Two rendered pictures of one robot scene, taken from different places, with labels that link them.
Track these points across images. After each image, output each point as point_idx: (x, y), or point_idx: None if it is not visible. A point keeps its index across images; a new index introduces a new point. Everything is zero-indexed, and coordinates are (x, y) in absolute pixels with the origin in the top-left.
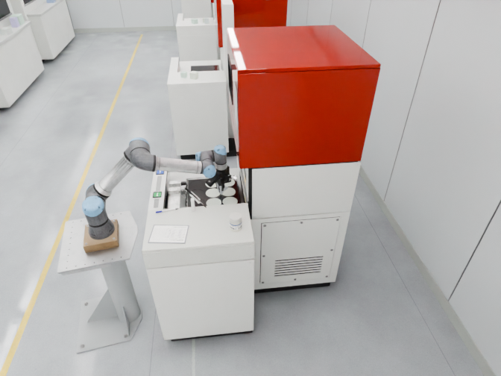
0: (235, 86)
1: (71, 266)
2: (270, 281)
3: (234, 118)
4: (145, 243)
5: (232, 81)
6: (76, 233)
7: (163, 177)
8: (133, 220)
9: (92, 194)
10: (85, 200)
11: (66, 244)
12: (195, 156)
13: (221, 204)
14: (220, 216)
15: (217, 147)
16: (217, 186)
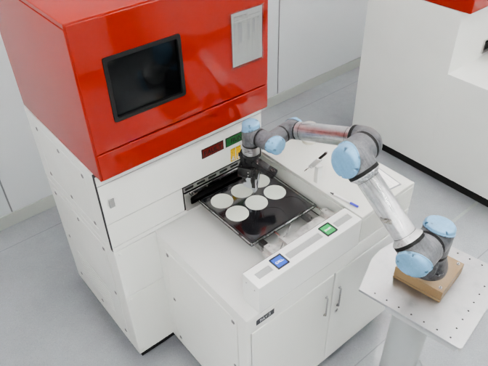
0: (246, 9)
1: (486, 268)
2: None
3: (213, 88)
4: (404, 186)
5: (200, 38)
6: (456, 312)
7: (286, 250)
8: (369, 269)
9: (430, 238)
10: (447, 231)
11: (478, 304)
12: (279, 145)
13: (272, 184)
14: (304, 157)
15: (253, 123)
16: (255, 184)
